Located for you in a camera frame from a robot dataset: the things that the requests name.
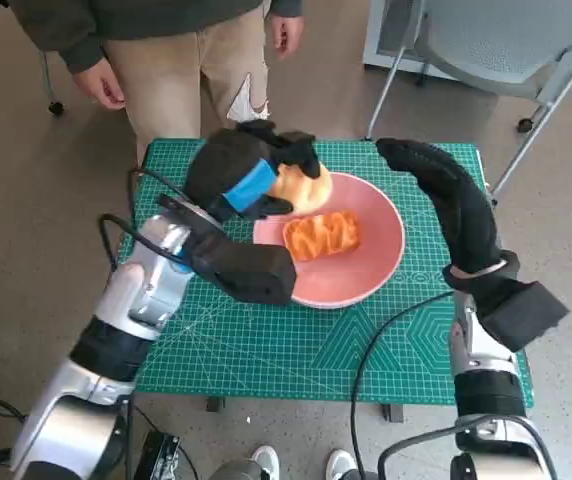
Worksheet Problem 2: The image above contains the person's right hand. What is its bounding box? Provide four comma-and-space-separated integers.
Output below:
73, 57, 127, 111

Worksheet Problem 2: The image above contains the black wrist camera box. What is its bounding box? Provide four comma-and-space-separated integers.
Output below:
190, 234, 298, 306
475, 280, 571, 354

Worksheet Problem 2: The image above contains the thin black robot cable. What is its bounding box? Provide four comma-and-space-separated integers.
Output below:
349, 290, 455, 480

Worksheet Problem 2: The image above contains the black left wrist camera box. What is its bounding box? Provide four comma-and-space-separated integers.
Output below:
190, 234, 298, 306

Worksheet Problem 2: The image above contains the pink bowl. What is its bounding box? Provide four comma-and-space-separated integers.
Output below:
253, 172, 407, 310

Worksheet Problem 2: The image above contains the grey mesh chair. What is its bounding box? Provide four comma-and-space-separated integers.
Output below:
365, 0, 572, 199

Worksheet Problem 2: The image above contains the round toy bread bun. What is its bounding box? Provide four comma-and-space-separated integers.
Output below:
269, 162, 335, 217

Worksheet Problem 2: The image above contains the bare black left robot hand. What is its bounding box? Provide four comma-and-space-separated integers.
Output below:
184, 118, 323, 222

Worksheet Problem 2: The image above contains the white perforated cabinet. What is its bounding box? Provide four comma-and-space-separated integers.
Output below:
362, 0, 460, 76

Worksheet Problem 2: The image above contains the person's left hand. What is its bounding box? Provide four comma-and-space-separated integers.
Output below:
269, 13, 305, 62

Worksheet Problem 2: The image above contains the rectangular striped toy bread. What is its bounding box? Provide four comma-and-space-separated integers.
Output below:
283, 210, 362, 262

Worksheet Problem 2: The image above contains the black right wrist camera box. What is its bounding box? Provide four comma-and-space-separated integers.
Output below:
475, 280, 571, 354

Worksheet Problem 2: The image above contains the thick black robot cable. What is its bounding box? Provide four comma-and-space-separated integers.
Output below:
376, 417, 557, 480

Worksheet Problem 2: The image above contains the person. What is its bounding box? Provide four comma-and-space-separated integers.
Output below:
10, 0, 305, 169

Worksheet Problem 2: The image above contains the grey chair with castors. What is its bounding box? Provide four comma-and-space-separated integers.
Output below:
39, 49, 65, 116

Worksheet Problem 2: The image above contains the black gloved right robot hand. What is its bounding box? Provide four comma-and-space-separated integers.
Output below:
374, 137, 505, 276

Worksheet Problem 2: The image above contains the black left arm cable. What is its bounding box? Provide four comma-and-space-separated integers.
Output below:
98, 167, 207, 274

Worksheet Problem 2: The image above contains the white shoe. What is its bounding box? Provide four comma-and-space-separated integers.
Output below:
250, 443, 281, 480
325, 448, 357, 480

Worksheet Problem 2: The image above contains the green cutting mat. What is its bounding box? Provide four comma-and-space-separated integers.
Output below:
115, 138, 537, 406

